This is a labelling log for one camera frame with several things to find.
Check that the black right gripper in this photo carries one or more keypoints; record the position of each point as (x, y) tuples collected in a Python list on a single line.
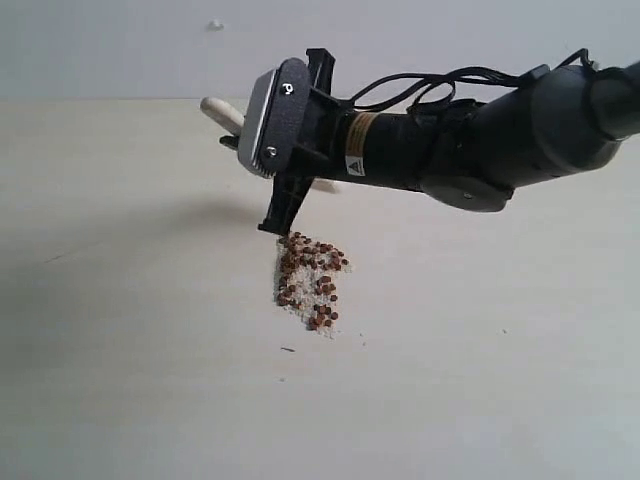
[(316, 159)]

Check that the white wooden paint brush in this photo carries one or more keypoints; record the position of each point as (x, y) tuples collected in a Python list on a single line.
[(232, 121)]

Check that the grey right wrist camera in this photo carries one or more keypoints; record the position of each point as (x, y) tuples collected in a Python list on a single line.
[(274, 118)]

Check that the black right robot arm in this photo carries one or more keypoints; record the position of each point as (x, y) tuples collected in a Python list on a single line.
[(468, 139)]

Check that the brown beans and grain pile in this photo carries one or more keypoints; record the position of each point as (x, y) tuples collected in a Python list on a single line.
[(306, 275)]

